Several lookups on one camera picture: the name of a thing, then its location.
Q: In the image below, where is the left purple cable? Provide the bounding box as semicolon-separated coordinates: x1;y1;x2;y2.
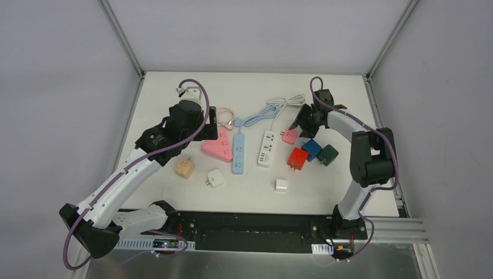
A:
62;78;210;271

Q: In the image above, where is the light blue cable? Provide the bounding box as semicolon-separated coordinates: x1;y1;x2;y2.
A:
235;105;280;135

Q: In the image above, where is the white cable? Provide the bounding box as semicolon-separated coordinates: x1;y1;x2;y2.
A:
266;94;306;133

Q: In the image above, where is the small white usb charger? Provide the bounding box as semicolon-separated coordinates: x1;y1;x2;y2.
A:
274;178;288;192

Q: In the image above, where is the beige cube plug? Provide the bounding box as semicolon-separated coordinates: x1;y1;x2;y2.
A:
173;158;195;179

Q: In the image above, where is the red cube socket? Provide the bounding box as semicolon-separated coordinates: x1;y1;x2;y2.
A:
287;147;309;170

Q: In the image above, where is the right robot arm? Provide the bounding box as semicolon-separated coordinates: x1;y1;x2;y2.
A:
290;89;398;238

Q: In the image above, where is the white charger plug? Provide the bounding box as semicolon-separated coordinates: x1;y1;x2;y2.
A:
206;169;226;188

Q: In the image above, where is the pink power strip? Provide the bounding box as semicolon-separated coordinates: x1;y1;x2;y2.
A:
201;128;233;163

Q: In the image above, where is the dark green cube socket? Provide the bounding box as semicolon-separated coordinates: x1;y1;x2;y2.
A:
317;144;339;166

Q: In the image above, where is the light blue power strip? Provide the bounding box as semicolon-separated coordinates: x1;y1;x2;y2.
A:
232;134;245;175

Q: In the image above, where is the blue cube socket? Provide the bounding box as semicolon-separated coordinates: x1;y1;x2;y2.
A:
301;139;323;162

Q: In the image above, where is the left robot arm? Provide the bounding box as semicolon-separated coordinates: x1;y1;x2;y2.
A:
59;100;219;259

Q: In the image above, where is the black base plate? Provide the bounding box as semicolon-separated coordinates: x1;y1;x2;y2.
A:
140;209;370;255

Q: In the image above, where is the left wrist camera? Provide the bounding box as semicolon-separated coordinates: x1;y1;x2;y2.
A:
176;86;203;105

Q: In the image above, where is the small pink plug adapter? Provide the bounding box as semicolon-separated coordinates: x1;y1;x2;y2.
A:
280;129;299;145

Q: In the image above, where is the pink coiled cable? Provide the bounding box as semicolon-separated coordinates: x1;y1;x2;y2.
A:
216;107;237;132

